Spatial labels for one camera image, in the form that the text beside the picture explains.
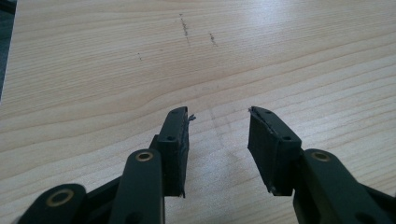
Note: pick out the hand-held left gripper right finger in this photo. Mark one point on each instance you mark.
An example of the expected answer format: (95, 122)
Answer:
(274, 155)

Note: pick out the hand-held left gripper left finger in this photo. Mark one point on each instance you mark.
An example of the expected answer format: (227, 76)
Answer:
(174, 149)

